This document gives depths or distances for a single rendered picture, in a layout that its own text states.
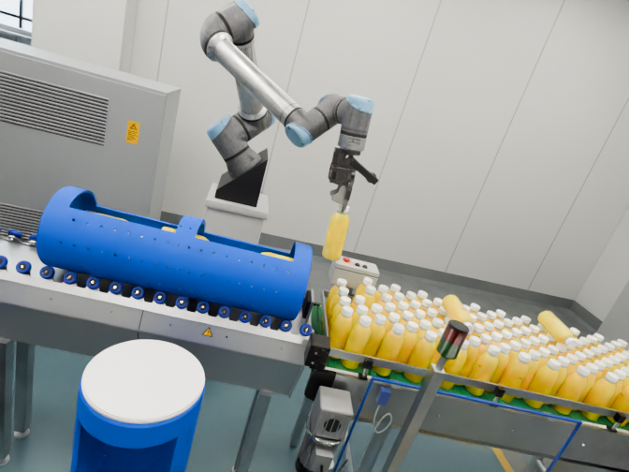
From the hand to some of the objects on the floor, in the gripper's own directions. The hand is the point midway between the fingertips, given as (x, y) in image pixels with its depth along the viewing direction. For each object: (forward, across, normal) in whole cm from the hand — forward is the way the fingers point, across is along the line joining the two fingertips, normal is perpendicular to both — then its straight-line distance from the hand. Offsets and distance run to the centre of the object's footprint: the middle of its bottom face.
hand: (343, 207), depth 145 cm
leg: (+140, +2, -20) cm, 142 cm away
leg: (+132, -14, -118) cm, 177 cm away
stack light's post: (+145, +32, +24) cm, 150 cm away
